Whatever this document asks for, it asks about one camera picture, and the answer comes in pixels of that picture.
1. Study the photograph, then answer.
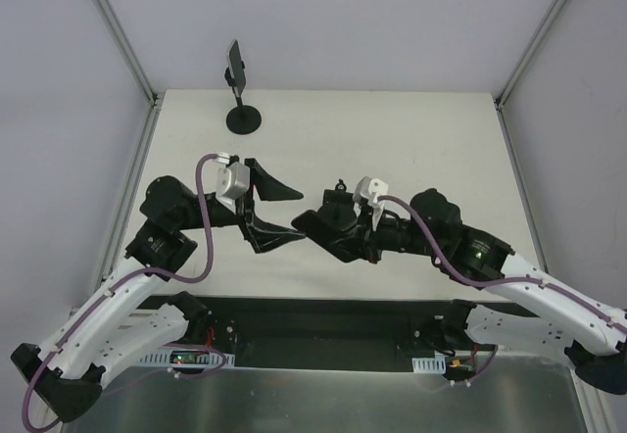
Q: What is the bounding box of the aluminium corner frame post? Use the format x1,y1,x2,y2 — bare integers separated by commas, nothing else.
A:
72,0,166,109
493,0,594,111

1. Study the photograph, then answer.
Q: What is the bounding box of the black round-base phone stand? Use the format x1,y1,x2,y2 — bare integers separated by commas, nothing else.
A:
224,68,262,135

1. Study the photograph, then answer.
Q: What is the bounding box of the white slotted cable duct right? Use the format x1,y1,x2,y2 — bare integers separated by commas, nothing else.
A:
411,354,447,375

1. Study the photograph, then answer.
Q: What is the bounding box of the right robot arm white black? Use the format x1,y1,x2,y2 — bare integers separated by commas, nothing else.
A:
292,188,626,395

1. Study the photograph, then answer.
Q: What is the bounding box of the aluminium corner frame post left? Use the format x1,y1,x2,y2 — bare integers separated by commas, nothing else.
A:
72,0,166,109

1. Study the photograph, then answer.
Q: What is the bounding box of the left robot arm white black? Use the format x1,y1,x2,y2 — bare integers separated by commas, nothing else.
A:
11,153,305,432

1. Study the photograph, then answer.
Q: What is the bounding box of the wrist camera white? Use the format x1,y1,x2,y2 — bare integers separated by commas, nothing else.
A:
353,176,389,230
216,153,251,213

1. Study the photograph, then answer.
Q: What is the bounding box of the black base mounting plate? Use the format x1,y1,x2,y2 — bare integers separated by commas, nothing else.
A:
131,295,540,370

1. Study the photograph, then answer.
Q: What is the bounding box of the black smartphone silver edge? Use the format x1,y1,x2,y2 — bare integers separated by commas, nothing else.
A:
225,39,247,93

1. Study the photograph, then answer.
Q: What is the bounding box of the white slotted cable duct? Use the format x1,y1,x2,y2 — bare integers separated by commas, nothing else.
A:
411,354,447,375
134,347,235,369

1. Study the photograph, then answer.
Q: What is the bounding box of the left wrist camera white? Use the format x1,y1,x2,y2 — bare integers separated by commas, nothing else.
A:
216,153,251,213

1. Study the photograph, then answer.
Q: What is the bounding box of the black clamp phone stand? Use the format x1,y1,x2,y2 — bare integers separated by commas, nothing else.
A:
316,178,358,237

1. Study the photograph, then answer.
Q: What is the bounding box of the white slotted cable duct left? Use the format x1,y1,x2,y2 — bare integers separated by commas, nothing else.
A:
134,347,235,369

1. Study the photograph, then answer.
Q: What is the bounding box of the aluminium corner frame post right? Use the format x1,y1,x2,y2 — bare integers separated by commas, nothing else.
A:
493,0,594,111

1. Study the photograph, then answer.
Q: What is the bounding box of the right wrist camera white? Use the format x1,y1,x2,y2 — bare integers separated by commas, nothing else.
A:
353,176,389,230

